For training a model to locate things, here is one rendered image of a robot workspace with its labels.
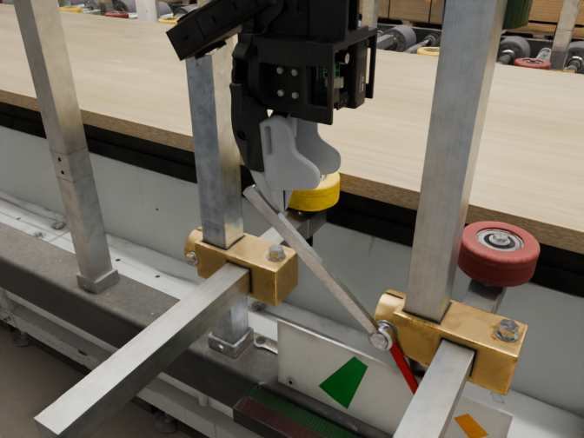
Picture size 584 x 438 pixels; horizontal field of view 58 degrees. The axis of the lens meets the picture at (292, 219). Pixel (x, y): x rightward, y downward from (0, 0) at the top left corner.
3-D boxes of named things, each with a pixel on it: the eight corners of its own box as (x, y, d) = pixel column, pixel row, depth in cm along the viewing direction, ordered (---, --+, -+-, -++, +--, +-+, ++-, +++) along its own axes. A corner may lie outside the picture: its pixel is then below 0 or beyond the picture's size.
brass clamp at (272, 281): (273, 310, 59) (272, 274, 56) (182, 274, 65) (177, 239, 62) (301, 282, 63) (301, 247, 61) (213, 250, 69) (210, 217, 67)
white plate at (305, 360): (492, 485, 53) (512, 418, 48) (276, 382, 65) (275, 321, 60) (493, 481, 54) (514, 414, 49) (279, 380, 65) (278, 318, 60)
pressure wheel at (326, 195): (345, 255, 72) (349, 180, 66) (289, 265, 70) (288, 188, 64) (325, 227, 79) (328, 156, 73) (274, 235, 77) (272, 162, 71)
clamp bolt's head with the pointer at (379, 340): (450, 451, 52) (383, 328, 50) (428, 450, 54) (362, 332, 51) (455, 438, 53) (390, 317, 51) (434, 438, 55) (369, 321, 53)
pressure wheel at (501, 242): (509, 354, 56) (534, 265, 50) (436, 327, 60) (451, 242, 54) (523, 312, 62) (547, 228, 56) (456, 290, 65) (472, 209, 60)
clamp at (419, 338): (506, 397, 48) (518, 357, 45) (369, 343, 54) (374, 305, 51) (518, 359, 52) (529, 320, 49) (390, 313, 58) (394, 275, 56)
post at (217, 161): (236, 394, 72) (209, 30, 48) (216, 383, 74) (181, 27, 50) (251, 377, 75) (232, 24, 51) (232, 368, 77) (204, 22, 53)
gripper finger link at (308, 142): (328, 223, 43) (332, 116, 39) (269, 206, 46) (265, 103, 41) (346, 208, 46) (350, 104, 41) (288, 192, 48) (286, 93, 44)
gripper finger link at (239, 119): (251, 180, 40) (244, 62, 35) (235, 175, 40) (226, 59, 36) (284, 157, 43) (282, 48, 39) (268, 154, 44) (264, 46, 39)
